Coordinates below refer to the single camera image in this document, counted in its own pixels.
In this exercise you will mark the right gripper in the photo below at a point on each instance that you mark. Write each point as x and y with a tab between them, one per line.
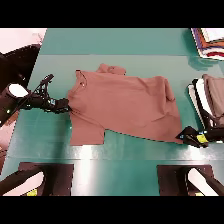
193	136

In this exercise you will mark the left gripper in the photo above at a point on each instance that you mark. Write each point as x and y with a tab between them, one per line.
60	105

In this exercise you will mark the brown T-shirt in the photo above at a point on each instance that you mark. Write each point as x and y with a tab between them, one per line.
126	106

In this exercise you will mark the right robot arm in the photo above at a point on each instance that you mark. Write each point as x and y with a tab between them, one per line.
200	178

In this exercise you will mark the black garment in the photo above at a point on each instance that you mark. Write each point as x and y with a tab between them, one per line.
196	100

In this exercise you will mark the grey garment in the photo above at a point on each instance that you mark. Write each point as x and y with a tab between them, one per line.
216	96

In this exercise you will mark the heap of clothes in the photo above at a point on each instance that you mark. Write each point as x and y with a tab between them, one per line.
211	41

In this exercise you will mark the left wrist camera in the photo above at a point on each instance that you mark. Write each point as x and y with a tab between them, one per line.
42	85

